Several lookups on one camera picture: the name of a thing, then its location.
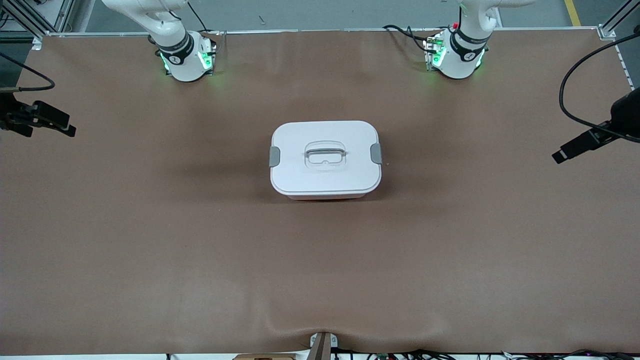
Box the black cable bundle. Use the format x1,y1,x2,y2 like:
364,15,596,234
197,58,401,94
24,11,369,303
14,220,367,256
335,349,640,360

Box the silver table edge rail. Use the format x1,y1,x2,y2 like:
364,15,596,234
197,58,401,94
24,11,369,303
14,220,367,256
45,27,601,38

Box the metal table clamp bracket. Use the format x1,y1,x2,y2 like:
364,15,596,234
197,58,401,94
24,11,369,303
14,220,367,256
310,332,338,360

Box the black right base cable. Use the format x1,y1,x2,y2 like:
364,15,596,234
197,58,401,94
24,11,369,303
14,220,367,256
187,0,221,53

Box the aluminium frame profile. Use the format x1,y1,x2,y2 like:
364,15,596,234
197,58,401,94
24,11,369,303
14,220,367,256
597,0,640,41
0,0,76,43

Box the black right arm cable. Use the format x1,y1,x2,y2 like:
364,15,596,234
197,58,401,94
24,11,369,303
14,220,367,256
0,52,55,92

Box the pink plastic box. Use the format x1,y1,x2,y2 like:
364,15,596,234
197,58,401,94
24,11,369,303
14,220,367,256
287,192,368,201

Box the black left base cables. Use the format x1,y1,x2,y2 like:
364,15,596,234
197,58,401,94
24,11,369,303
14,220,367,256
382,24,441,68

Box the white box lid grey latches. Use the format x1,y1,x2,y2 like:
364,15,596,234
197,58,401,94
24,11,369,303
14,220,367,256
269,120,383,197

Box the brown table mat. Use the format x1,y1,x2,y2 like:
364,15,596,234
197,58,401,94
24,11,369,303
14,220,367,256
0,29,640,357

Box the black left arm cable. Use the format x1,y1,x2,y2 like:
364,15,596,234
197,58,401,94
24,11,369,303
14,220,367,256
559,32,640,143

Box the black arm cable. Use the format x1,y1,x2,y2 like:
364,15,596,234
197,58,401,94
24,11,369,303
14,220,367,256
559,32,640,143
0,52,55,92

